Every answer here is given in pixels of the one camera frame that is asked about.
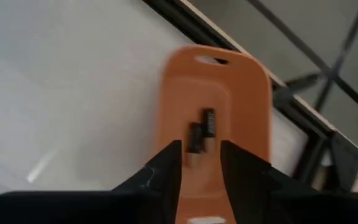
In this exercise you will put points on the black frame brace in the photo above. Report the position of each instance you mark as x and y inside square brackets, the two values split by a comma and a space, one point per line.
[303, 81]

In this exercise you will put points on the orange plastic bin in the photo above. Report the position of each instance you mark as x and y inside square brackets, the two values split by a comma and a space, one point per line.
[247, 102]

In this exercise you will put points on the black aluminium table frame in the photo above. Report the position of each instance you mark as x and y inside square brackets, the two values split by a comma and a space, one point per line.
[197, 28]

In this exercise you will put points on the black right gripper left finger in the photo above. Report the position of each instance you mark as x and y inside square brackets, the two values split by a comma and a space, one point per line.
[104, 208]

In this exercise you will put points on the black copper Duracell battery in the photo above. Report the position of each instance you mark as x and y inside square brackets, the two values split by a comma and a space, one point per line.
[209, 123]
[195, 138]

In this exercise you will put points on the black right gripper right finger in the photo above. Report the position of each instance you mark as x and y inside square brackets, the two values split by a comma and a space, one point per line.
[290, 208]

